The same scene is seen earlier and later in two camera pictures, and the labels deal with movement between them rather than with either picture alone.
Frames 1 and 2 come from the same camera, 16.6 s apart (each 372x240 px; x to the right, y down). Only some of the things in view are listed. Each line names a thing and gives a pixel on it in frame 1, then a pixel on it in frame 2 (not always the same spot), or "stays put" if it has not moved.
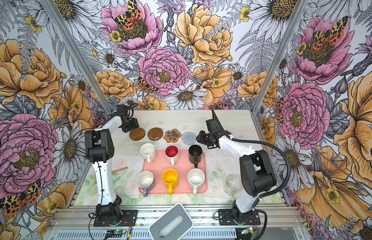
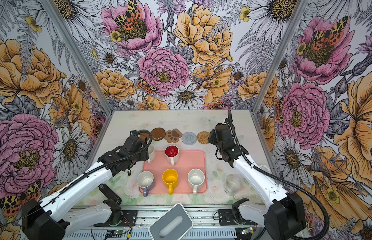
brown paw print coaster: x=172 y=136 stays put
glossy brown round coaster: x=154 y=134 stays put
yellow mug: x=170 y=177 stays put
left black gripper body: x=129 y=124 -> x=142 y=156
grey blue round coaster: x=188 y=138 stays put
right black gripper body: x=205 y=138 -> x=213 y=140
